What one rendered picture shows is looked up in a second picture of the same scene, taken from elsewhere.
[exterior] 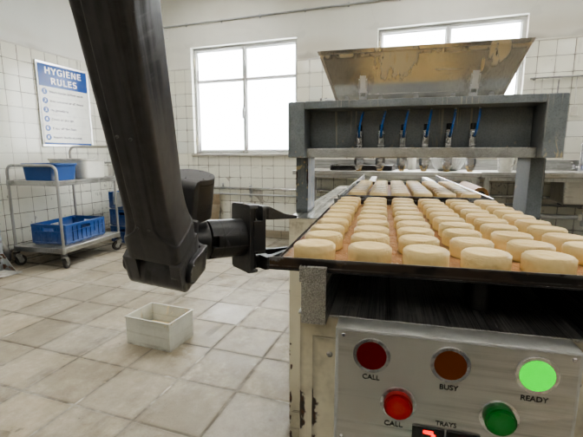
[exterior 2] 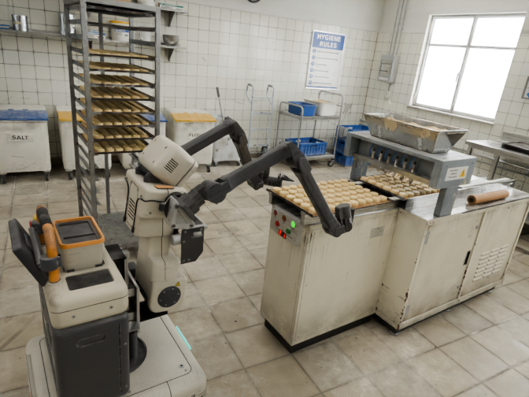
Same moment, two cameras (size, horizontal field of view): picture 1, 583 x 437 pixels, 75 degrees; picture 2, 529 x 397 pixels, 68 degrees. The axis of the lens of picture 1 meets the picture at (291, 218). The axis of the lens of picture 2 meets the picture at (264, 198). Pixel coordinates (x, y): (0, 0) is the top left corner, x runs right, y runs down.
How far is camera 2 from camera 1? 1.86 m
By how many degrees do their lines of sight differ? 41
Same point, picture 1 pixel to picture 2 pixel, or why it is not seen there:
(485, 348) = (288, 217)
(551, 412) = (294, 231)
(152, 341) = not seen: hidden behind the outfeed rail
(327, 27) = not seen: outside the picture
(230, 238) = (271, 182)
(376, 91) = (384, 135)
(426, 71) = (401, 132)
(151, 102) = (245, 159)
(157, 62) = (246, 154)
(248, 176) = not seen: hidden behind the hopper
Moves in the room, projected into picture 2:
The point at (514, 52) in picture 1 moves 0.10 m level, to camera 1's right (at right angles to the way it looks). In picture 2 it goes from (432, 135) to (451, 139)
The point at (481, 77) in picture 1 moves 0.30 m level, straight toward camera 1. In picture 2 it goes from (421, 141) to (378, 141)
